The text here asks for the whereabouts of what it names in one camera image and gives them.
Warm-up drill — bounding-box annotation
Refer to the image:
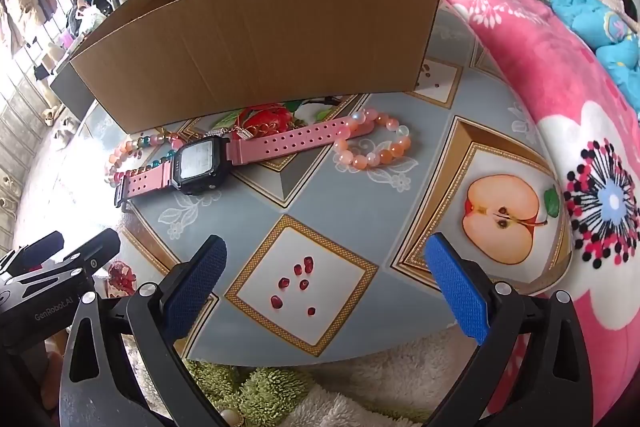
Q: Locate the pink strap digital watch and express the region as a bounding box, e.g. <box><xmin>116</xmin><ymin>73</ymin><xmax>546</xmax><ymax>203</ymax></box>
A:
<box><xmin>114</xmin><ymin>116</ymin><xmax>373</xmax><ymax>210</ymax></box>

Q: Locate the multicolour bead bracelet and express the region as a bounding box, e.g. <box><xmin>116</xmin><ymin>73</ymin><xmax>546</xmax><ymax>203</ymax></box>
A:
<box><xmin>104</xmin><ymin>133</ymin><xmax>187</xmax><ymax>188</ymax></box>

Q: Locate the brown cardboard box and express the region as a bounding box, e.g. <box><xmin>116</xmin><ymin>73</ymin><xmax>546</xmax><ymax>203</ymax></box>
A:
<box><xmin>69</xmin><ymin>0</ymin><xmax>446</xmax><ymax>134</ymax></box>

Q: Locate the orange bead bracelet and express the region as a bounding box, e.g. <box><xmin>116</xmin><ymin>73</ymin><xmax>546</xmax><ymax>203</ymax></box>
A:
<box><xmin>332</xmin><ymin>108</ymin><xmax>413</xmax><ymax>172</ymax></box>

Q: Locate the white green fleece robe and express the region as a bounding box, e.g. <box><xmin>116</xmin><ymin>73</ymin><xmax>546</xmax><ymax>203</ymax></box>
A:
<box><xmin>182</xmin><ymin>322</ymin><xmax>481</xmax><ymax>427</ymax></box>

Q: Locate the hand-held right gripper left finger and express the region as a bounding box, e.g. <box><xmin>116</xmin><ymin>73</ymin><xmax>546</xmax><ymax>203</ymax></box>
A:
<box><xmin>60</xmin><ymin>234</ymin><xmax>228</xmax><ymax>427</ymax></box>

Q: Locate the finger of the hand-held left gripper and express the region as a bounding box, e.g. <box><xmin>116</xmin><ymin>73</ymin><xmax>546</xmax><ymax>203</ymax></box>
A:
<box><xmin>10</xmin><ymin>229</ymin><xmax>122</xmax><ymax>290</ymax></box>
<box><xmin>0</xmin><ymin>231</ymin><xmax>66</xmax><ymax>275</ymax></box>

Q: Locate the pink floral blanket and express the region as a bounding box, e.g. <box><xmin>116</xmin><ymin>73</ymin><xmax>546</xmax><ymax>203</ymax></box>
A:
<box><xmin>400</xmin><ymin>0</ymin><xmax>640</xmax><ymax>427</ymax></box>

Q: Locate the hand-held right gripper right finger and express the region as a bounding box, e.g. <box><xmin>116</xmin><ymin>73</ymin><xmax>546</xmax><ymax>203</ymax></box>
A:
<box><xmin>424</xmin><ymin>232</ymin><xmax>593</xmax><ymax>427</ymax></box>

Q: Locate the blue quilt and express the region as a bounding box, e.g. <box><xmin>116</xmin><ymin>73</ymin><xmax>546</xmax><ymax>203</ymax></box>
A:
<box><xmin>550</xmin><ymin>0</ymin><xmax>640</xmax><ymax>108</ymax></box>

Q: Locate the fruit print tablecloth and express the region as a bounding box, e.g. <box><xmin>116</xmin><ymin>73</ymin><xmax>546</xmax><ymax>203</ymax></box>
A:
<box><xmin>80</xmin><ymin>7</ymin><xmax>573</xmax><ymax>365</ymax></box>

